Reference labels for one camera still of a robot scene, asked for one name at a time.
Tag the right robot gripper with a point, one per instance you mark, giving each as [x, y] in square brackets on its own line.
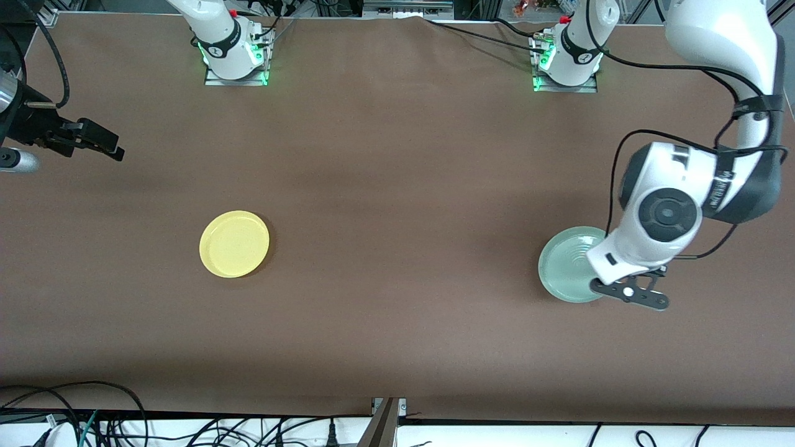
[29, 126]

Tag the pale green round plate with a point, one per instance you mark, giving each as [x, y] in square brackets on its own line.
[568, 267]

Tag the yellow round plate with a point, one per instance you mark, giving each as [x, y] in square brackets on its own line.
[234, 244]

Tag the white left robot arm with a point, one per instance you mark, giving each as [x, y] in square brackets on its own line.
[720, 37]

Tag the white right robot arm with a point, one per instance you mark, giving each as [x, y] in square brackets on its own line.
[217, 31]

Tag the brown table cover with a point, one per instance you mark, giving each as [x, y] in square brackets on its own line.
[397, 155]

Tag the colourful small objects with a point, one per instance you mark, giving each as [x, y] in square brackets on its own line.
[534, 6]

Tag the metal corner bracket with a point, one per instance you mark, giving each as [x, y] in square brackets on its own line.
[52, 18]

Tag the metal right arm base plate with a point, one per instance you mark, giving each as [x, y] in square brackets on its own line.
[236, 82]

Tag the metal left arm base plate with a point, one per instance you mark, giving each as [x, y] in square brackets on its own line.
[568, 89]

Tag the aluminium frame post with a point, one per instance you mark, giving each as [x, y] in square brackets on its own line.
[382, 425]

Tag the aluminium profile rail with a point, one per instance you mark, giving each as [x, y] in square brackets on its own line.
[404, 7]

